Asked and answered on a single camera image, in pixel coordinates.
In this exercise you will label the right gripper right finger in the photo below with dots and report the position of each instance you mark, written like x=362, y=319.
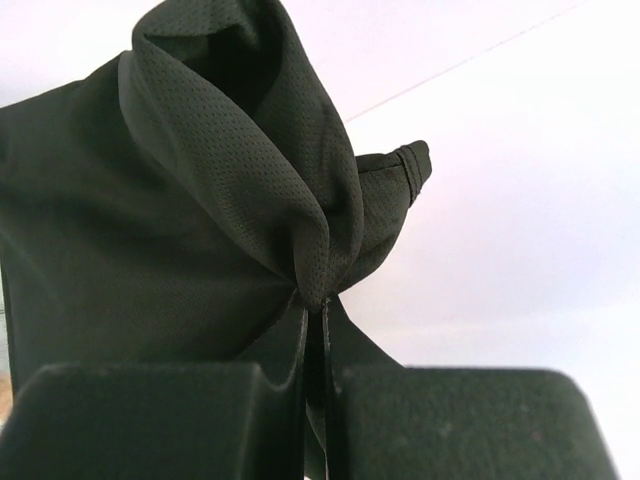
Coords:
x=387, y=421

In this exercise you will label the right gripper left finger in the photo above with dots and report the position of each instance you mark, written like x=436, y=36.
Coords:
x=237, y=419

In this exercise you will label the black t shirt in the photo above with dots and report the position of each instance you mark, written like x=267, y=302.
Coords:
x=166, y=208

